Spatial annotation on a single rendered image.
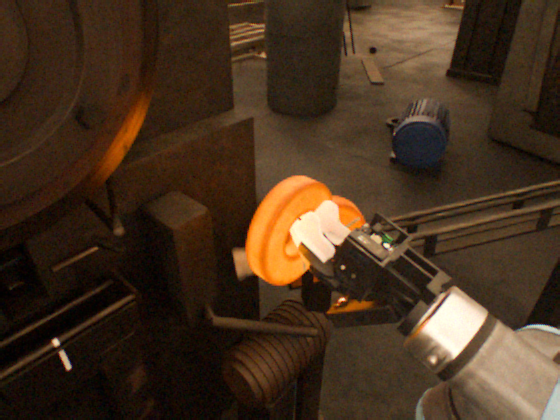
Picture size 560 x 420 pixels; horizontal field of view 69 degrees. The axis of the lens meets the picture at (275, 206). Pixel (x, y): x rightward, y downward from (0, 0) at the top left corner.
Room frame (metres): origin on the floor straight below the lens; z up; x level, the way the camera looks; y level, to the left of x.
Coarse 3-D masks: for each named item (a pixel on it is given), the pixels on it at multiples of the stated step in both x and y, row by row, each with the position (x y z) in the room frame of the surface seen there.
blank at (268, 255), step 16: (304, 176) 0.49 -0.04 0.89; (272, 192) 0.44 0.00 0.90; (288, 192) 0.43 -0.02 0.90; (304, 192) 0.44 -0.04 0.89; (320, 192) 0.47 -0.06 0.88; (272, 208) 0.41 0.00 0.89; (288, 208) 0.42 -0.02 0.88; (304, 208) 0.44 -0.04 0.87; (256, 224) 0.41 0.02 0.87; (272, 224) 0.40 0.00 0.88; (288, 224) 0.42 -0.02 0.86; (256, 240) 0.40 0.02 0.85; (272, 240) 0.40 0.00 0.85; (256, 256) 0.39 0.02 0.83; (272, 256) 0.39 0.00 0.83; (288, 256) 0.42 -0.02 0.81; (256, 272) 0.40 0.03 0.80; (272, 272) 0.39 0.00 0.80; (288, 272) 0.42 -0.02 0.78; (304, 272) 0.44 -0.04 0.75
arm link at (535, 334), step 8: (528, 328) 0.38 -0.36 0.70; (536, 328) 0.38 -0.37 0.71; (544, 328) 0.38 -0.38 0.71; (552, 328) 0.38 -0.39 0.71; (528, 336) 0.36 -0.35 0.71; (536, 336) 0.36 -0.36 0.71; (544, 336) 0.36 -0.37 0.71; (552, 336) 0.36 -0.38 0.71; (536, 344) 0.34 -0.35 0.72; (544, 344) 0.34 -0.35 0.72; (552, 344) 0.34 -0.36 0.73; (544, 352) 0.33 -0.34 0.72; (552, 352) 0.32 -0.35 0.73
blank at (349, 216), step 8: (336, 200) 0.60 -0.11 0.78; (344, 200) 0.61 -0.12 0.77; (344, 208) 0.59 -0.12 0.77; (352, 208) 0.59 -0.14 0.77; (344, 216) 0.59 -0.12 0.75; (352, 216) 0.59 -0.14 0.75; (360, 216) 0.59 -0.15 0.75; (344, 224) 0.59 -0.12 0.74; (352, 224) 0.59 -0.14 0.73; (360, 224) 0.59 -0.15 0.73; (288, 232) 0.57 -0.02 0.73; (288, 240) 0.57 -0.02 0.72
